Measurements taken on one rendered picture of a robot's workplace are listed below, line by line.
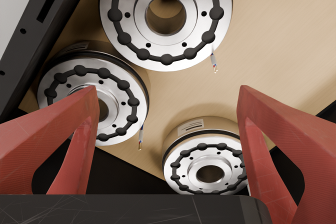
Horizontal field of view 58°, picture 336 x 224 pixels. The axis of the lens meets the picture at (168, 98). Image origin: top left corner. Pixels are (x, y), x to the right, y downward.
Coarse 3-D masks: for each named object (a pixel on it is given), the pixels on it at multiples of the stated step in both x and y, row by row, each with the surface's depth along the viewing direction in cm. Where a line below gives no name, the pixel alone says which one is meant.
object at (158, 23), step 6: (150, 12) 25; (180, 12) 25; (150, 18) 24; (156, 18) 26; (162, 18) 26; (168, 18) 26; (174, 18) 26; (180, 18) 24; (156, 24) 25; (162, 24) 25; (168, 24) 25; (174, 24) 25; (162, 30) 24; (168, 30) 24
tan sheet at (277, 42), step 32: (96, 0) 26; (160, 0) 26; (256, 0) 26; (288, 0) 26; (320, 0) 26; (64, 32) 27; (96, 32) 27; (256, 32) 27; (288, 32) 27; (320, 32) 27; (224, 64) 29; (256, 64) 29; (288, 64) 29; (320, 64) 29; (32, 96) 31; (160, 96) 31; (192, 96) 31; (224, 96) 31; (288, 96) 31; (320, 96) 31; (160, 128) 34; (128, 160) 37; (160, 160) 37
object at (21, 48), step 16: (32, 0) 16; (48, 0) 17; (64, 0) 16; (32, 16) 16; (48, 16) 16; (16, 32) 17; (32, 32) 17; (16, 48) 17; (32, 48) 17; (0, 64) 18; (16, 64) 18; (0, 80) 18; (16, 80) 18; (0, 96) 19; (0, 112) 20
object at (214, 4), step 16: (112, 0) 23; (128, 0) 22; (208, 0) 22; (224, 0) 22; (112, 16) 23; (128, 16) 23; (208, 16) 23; (224, 16) 23; (112, 32) 24; (128, 32) 24; (192, 32) 24; (208, 32) 24; (224, 32) 24; (128, 48) 25; (144, 48) 25; (160, 48) 25; (176, 48) 25; (192, 48) 25; (208, 48) 25; (144, 64) 25; (160, 64) 25; (176, 64) 25; (192, 64) 25
